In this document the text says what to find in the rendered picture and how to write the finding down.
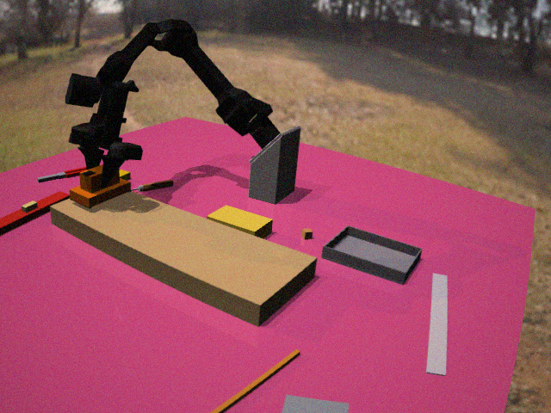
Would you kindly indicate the small brown cube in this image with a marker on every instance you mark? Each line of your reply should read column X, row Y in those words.
column 307, row 234

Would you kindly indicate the awl with orange handle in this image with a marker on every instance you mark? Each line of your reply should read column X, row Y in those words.
column 154, row 185

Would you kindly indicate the orange thin bar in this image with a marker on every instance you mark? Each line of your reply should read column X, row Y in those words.
column 255, row 384

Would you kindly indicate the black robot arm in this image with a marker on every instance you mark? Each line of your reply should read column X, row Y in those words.
column 236, row 107

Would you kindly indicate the tan wooden panel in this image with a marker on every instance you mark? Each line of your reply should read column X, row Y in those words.
column 235, row 272

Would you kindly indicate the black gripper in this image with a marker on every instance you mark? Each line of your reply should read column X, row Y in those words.
column 118, row 151

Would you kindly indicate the grey flat bar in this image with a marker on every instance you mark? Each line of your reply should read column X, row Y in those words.
column 436, row 362

